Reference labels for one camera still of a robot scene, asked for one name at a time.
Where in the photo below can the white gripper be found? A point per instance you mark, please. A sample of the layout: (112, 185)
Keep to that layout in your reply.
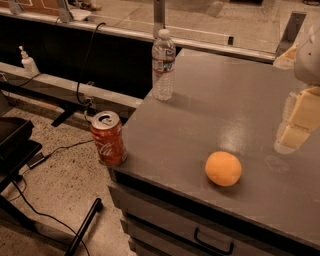
(308, 61)

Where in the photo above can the clear plastic water bottle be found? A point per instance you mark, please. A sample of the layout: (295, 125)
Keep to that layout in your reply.
(163, 66)

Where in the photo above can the red coke can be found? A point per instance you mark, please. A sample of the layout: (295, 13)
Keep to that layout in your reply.
(106, 130)

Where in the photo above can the white pump dispenser bottle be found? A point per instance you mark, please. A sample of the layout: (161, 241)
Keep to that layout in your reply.
(28, 63)

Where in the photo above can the orange fruit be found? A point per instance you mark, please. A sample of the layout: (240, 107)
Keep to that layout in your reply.
(223, 168)

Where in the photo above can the grey cabinet drawer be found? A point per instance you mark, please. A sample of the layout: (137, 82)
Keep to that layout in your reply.
(157, 228)

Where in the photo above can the black chair base leg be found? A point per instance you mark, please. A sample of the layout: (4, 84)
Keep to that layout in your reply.
(78, 238)

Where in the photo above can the small black floor device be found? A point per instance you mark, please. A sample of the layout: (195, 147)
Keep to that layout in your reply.
(36, 160)

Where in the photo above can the black equipment stand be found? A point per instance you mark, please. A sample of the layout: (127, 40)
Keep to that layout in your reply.
(16, 149)

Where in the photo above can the metal railing post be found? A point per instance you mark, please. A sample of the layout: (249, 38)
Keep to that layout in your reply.
(159, 16)

